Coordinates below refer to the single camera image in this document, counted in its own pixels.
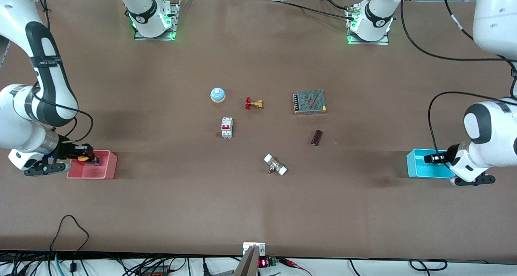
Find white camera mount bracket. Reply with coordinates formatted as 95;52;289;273
243;242;266;257

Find black cable to gripper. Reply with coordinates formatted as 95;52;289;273
32;82;94;144
428;91;517;161

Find black looped cable on table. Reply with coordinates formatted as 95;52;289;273
49;215;90;254

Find metal mesh power supply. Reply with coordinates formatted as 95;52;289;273
293;90;327;115

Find grey metal bar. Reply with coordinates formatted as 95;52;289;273
233;245;260;276

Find black cable to right gripper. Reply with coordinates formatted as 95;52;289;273
32;82;94;144

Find pink plastic box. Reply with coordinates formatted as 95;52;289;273
67;150;118;180

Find black cable to arm base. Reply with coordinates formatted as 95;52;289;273
271;0;357;17

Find metal fitting with white caps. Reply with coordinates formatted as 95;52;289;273
264;154;288;176

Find long black left arm cable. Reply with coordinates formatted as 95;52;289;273
399;0;517;99

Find blue plastic box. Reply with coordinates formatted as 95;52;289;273
406;148;457;179

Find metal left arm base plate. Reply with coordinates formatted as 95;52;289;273
347;5;390;45

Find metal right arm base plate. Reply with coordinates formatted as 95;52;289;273
134;0;178;41

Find red clip lead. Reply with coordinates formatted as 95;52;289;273
281;258;313;276

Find black cable to left gripper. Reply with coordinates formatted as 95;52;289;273
428;91;517;161

